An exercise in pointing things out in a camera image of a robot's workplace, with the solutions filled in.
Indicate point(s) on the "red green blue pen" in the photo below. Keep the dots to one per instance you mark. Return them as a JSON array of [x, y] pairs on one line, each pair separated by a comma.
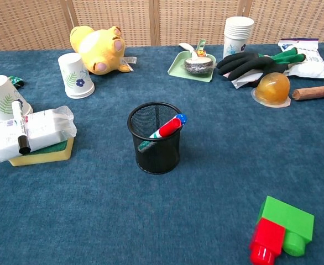
[[169, 127]]

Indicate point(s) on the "black bowl with markers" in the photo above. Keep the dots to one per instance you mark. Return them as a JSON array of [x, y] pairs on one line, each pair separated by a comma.
[[156, 160]]

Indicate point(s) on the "black white marker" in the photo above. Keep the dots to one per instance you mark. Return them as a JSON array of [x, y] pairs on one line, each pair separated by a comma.
[[21, 129]]

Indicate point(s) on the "light green dustpan tray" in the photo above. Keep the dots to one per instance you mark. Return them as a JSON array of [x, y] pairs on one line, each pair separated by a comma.
[[178, 67]]

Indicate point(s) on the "white plastic spoon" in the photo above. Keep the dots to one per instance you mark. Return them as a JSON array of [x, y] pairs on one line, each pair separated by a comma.
[[188, 48]]

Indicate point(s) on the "orange wrapped candy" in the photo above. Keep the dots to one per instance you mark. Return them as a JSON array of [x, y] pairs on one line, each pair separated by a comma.
[[202, 53]]

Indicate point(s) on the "green measuring spoon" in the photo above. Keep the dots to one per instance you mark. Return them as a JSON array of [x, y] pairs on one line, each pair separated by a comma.
[[201, 44]]

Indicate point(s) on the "white paper packet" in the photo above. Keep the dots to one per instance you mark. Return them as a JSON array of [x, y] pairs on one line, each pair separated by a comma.
[[245, 79]]

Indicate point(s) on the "yellow plush toy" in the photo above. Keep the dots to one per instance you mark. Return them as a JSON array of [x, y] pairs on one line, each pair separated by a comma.
[[101, 49]]

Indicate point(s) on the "small white lidded cup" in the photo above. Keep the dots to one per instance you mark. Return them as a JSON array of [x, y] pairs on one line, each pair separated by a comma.
[[73, 74]]

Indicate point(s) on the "black glove green cuff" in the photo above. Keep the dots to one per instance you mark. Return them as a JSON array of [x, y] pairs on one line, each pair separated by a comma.
[[245, 63]]

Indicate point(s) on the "white plastic wrapped package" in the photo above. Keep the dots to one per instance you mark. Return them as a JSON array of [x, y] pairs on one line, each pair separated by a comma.
[[44, 127]]

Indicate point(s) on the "yellow green sponge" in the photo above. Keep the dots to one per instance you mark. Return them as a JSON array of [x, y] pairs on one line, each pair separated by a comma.
[[46, 156]]

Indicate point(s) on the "orange jelly cup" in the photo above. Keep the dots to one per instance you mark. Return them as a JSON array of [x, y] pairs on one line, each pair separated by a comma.
[[272, 88]]

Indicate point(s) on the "woven folding screen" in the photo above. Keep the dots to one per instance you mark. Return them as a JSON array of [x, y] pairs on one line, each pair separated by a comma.
[[117, 19]]

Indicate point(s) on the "red toy block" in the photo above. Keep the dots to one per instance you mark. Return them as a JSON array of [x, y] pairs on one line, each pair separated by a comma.
[[268, 237]]

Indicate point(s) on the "green toy block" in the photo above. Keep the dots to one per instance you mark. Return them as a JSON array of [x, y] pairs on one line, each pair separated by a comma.
[[289, 218]]

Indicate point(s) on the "small green black packet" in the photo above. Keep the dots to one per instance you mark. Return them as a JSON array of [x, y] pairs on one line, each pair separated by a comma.
[[15, 80]]

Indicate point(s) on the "wooden rolling pin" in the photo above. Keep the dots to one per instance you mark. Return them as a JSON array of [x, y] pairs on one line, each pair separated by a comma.
[[314, 92]]

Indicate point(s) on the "white salt bag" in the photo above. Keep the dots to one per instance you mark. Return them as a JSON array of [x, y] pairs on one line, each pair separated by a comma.
[[314, 64]]

